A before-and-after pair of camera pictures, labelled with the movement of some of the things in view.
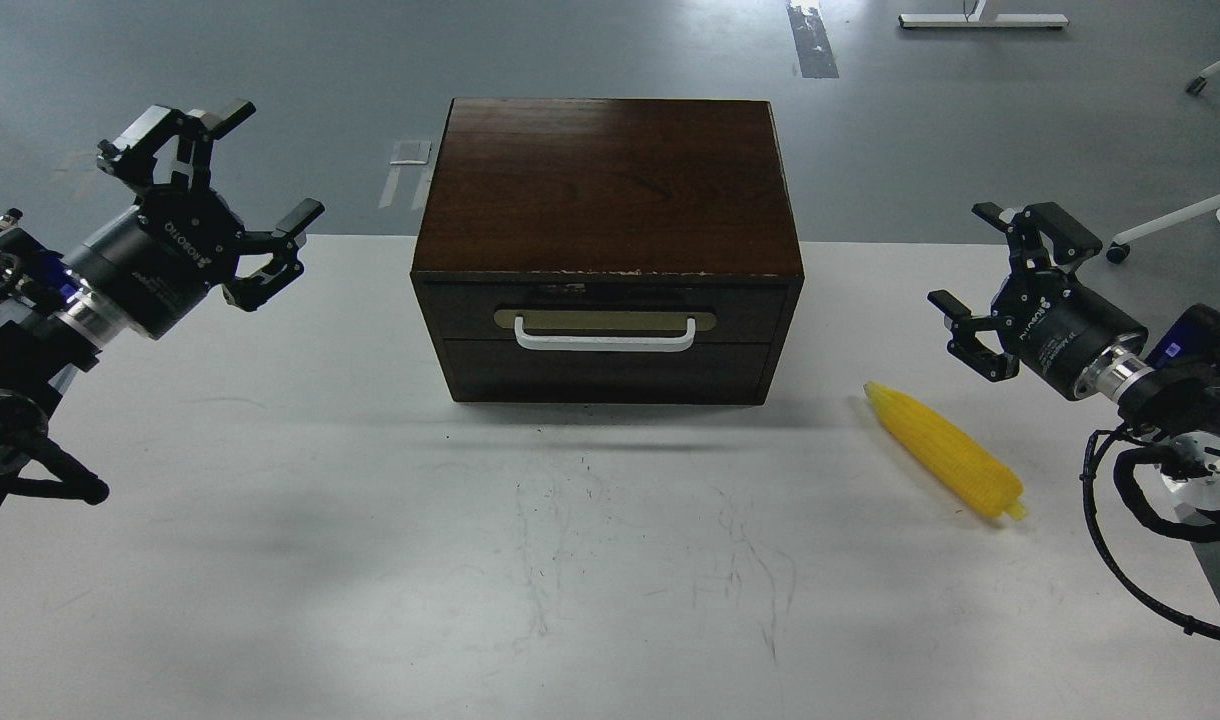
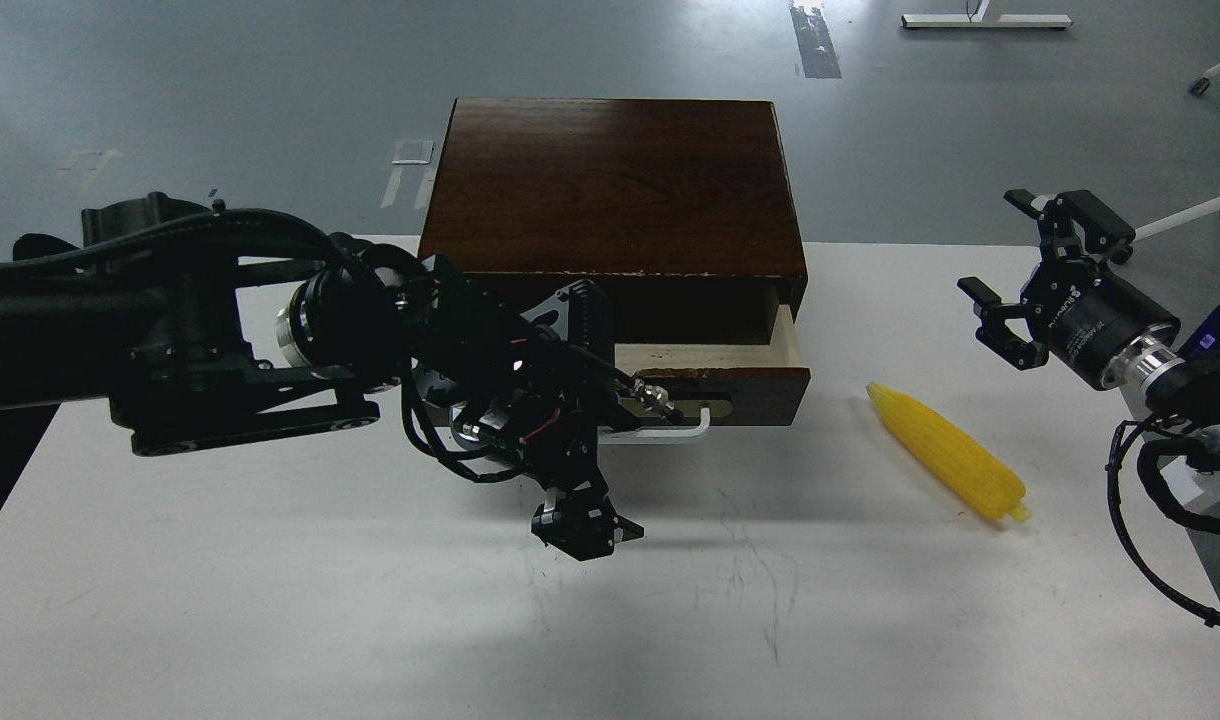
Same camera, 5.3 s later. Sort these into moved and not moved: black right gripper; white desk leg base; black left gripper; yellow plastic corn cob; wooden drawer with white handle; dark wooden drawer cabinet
Moved: black right gripper; wooden drawer with white handle; black left gripper
Not moved: white desk leg base; dark wooden drawer cabinet; yellow plastic corn cob
